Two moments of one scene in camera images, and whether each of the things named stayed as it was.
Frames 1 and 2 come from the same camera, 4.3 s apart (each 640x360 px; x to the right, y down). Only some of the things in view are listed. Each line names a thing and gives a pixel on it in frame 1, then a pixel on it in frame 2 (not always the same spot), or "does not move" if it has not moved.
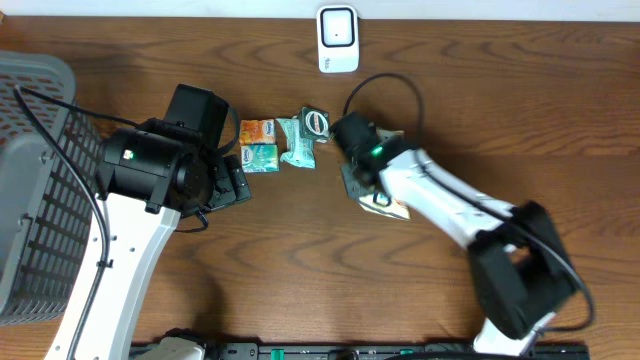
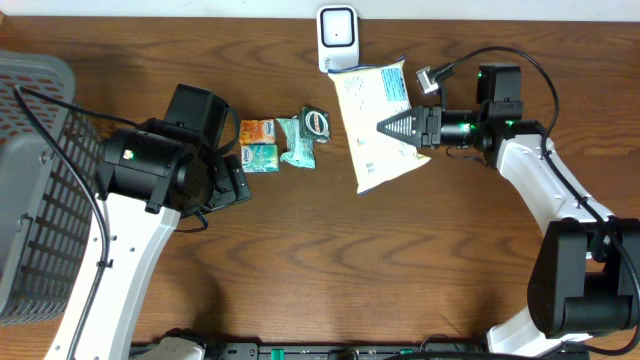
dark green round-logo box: x=314 y=124 does not move
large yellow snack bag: x=383 y=203 → x=371 y=96
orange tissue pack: x=261 y=131 does not move
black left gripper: x=232 y=182 does not move
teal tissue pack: x=260 y=158 does not move
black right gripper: x=346 y=170 → x=423 y=117
